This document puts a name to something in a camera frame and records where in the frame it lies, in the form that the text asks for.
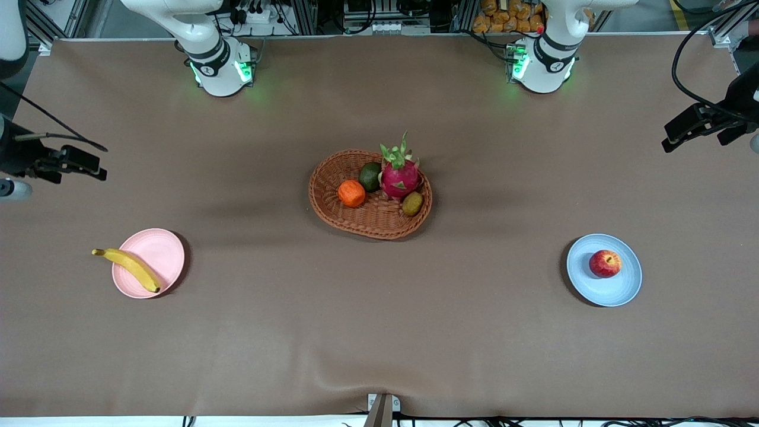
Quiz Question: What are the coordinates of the yellow banana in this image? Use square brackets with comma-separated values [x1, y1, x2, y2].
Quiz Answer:
[92, 248, 161, 294]

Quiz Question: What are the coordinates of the red yellow apple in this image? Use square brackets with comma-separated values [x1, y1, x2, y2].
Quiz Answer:
[589, 250, 623, 278]

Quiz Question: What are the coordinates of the pink plate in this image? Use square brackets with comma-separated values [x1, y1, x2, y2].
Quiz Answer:
[111, 228, 186, 299]

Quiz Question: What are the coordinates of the light blue plate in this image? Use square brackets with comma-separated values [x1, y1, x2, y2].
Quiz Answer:
[566, 233, 643, 307]

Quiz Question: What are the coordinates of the bag of orange breads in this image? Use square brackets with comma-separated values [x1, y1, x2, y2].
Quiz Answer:
[473, 0, 546, 34]

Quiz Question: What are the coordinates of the white power strip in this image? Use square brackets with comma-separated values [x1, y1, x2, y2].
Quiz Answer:
[234, 5, 282, 26]

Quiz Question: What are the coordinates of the brown wicker basket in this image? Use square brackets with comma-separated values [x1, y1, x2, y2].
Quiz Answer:
[308, 148, 433, 241]

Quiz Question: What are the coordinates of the orange fruit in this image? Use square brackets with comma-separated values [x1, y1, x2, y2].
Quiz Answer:
[337, 180, 366, 208]

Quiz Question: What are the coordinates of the green avocado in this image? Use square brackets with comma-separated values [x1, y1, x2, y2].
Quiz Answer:
[358, 162, 382, 193]

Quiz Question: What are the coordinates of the pink dragon fruit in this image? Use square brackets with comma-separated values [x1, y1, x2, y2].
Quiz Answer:
[378, 132, 423, 200]

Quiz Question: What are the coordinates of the brown table mat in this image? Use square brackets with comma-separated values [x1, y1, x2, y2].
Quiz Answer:
[0, 33, 759, 419]

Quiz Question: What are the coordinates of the metal table clamp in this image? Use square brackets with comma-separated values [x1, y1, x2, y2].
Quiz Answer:
[366, 393, 401, 427]

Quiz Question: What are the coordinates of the aluminium frame post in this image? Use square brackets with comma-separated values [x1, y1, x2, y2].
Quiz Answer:
[24, 0, 90, 49]
[709, 0, 759, 48]

